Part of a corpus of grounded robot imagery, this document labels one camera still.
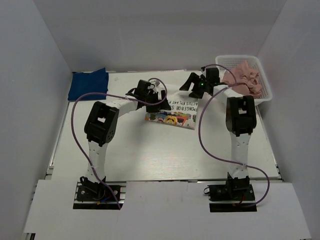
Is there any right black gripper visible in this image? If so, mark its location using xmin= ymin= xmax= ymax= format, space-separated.
xmin=180 ymin=72 xmax=210 ymax=99

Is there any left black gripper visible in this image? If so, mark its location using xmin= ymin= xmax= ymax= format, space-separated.
xmin=144 ymin=90 xmax=171 ymax=113

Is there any white printed t-shirt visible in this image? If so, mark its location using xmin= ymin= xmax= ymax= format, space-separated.
xmin=145 ymin=84 xmax=199 ymax=130

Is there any pink t-shirt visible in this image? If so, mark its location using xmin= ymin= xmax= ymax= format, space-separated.
xmin=221 ymin=60 xmax=263 ymax=99

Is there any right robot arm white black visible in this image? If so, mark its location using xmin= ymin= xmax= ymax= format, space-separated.
xmin=180 ymin=64 xmax=257 ymax=200

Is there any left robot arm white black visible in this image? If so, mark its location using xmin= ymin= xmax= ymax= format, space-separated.
xmin=80 ymin=77 xmax=171 ymax=200

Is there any white plastic mesh basket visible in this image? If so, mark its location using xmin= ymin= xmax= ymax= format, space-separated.
xmin=215 ymin=55 xmax=273 ymax=106

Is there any folded blue t-shirt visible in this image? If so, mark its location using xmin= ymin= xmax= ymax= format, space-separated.
xmin=67 ymin=68 xmax=109 ymax=101

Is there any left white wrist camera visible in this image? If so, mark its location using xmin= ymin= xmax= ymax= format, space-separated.
xmin=148 ymin=79 xmax=160 ymax=90

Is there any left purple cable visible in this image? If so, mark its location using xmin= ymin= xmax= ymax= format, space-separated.
xmin=70 ymin=77 xmax=169 ymax=210

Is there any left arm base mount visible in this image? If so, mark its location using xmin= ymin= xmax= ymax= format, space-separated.
xmin=73 ymin=182 xmax=127 ymax=210

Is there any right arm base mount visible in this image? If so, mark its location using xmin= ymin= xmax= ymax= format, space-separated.
xmin=203 ymin=184 xmax=257 ymax=213

